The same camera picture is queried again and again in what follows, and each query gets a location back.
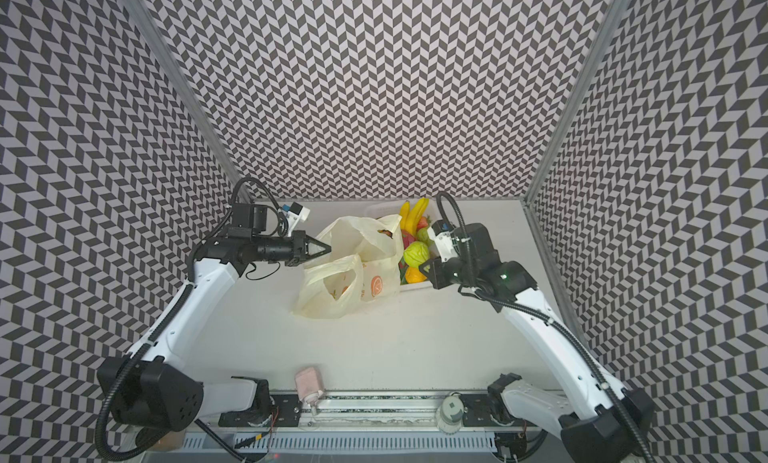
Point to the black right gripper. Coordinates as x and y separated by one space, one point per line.
443 272

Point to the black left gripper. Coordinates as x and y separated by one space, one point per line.
300 248

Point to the translucent cream plastic bag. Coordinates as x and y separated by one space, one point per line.
362 267

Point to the green fake custard apple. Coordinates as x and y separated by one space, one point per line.
416 254
422 234

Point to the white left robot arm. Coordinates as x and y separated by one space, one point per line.
149 387

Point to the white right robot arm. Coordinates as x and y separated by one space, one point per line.
597 418

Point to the yellow fake mango small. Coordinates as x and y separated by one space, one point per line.
414 275

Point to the pink fake dragon fruit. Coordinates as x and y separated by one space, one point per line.
408 239

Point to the yellow fake banana bunch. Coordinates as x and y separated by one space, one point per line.
412 214

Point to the white plastic basket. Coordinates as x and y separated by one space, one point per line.
430 216

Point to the pink cloth pad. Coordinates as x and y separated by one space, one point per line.
309 386

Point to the white green small bottle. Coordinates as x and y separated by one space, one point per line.
449 415

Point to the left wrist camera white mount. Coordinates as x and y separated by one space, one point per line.
294 214

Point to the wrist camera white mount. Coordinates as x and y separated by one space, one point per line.
294 214
440 234

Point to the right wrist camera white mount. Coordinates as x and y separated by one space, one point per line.
440 234

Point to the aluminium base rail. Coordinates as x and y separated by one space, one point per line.
406 410

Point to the aluminium corner post right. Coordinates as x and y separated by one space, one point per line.
594 57

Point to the aluminium corner post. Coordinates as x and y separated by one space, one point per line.
159 47
594 57

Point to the aluminium corner post left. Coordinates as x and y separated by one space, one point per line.
159 47

